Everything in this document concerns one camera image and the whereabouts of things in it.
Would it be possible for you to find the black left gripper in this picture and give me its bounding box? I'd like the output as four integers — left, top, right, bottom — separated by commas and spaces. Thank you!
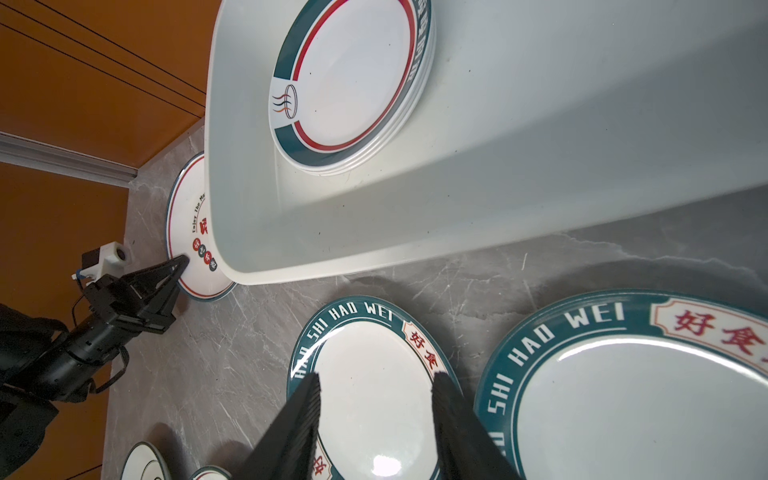
11, 254, 189, 402

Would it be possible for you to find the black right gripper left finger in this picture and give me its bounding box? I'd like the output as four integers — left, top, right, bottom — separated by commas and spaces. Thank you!
235, 373, 321, 480

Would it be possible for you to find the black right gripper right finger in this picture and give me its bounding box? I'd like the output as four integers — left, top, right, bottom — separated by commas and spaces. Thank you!
431, 373, 520, 479

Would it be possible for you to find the white red text plate back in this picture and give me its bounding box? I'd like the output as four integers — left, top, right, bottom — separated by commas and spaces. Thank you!
164, 153, 236, 301

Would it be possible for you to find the white red text plate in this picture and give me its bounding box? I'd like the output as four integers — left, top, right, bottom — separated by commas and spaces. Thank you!
190, 465, 231, 480
164, 153, 236, 301

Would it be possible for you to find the green red ring plate back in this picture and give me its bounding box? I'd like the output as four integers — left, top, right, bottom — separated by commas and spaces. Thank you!
269, 1, 435, 175

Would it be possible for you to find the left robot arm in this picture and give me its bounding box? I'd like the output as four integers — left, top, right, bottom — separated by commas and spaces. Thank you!
1, 255, 189, 478

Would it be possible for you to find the white plastic bin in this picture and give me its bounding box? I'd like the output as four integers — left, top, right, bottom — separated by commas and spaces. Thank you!
205, 1, 767, 285

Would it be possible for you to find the white red text plate front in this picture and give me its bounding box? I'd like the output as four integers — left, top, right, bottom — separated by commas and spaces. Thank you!
190, 465, 231, 480

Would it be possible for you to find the green rim plate upper middle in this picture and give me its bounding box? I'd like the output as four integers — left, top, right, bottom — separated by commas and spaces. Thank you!
286, 296, 456, 479

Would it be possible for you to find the green rim plate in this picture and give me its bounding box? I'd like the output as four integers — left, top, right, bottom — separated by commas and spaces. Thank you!
286, 296, 456, 479
474, 290, 767, 479

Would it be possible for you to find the white flower outline plate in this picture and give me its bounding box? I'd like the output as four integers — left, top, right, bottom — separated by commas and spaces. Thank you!
120, 441, 171, 480

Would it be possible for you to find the green rim plate upper right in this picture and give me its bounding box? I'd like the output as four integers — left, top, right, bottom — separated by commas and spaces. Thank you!
474, 290, 767, 479

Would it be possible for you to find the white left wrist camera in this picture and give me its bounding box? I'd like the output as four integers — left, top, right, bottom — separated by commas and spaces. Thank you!
71, 242, 132, 282

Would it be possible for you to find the aluminium corner post left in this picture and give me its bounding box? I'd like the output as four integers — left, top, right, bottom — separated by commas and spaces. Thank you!
1, 132, 138, 188

